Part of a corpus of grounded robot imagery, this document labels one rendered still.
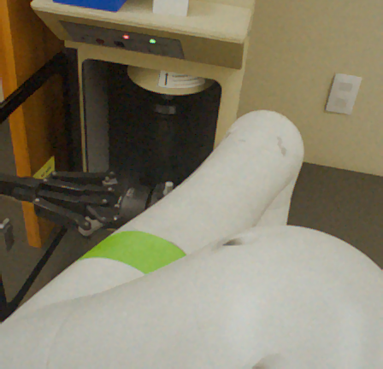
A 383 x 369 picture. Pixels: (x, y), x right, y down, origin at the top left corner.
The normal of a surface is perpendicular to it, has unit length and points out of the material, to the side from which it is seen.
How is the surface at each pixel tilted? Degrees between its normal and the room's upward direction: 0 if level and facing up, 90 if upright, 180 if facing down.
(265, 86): 90
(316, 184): 0
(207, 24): 0
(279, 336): 24
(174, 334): 54
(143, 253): 13
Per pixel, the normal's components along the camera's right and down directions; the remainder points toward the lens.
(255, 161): 0.46, -0.70
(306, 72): -0.15, 0.58
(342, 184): 0.11, -0.79
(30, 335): -0.54, -0.74
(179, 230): 0.44, -0.82
